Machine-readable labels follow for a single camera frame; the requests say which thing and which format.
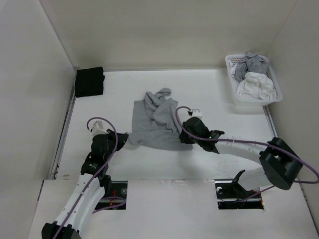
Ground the grey tank top in basket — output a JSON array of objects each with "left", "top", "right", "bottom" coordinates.
[{"left": 234, "top": 52, "right": 270, "bottom": 82}]

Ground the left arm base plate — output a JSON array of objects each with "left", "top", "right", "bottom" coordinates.
[{"left": 95, "top": 181, "right": 128, "bottom": 210}]

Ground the folded black tank top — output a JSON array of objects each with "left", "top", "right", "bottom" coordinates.
[{"left": 75, "top": 67, "right": 105, "bottom": 98}]

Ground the white front cover board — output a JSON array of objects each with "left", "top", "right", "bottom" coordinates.
[{"left": 27, "top": 178, "right": 319, "bottom": 239}]

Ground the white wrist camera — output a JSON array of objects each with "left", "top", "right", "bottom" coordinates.
[
  {"left": 188, "top": 109, "right": 202, "bottom": 119},
  {"left": 90, "top": 120, "right": 107, "bottom": 136}
]

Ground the grey tank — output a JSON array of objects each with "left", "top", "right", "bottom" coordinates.
[
  {"left": 234, "top": 52, "right": 270, "bottom": 82},
  {"left": 129, "top": 88, "right": 193, "bottom": 151}
]

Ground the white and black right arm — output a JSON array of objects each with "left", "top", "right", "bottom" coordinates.
[{"left": 179, "top": 117, "right": 303, "bottom": 199}]

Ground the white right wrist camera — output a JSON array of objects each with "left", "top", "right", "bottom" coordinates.
[{"left": 188, "top": 109, "right": 202, "bottom": 119}]

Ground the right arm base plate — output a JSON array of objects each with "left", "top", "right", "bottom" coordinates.
[{"left": 215, "top": 180, "right": 264, "bottom": 210}]

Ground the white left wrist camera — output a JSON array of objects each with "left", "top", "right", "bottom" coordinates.
[{"left": 90, "top": 120, "right": 107, "bottom": 136}]

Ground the aluminium table edge rail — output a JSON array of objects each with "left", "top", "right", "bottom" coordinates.
[{"left": 47, "top": 84, "right": 76, "bottom": 180}]

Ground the white tank top in basket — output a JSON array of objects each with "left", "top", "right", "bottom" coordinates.
[{"left": 227, "top": 60, "right": 277, "bottom": 100}]

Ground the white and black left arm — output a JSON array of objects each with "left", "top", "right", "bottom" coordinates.
[{"left": 41, "top": 129, "right": 129, "bottom": 239}]

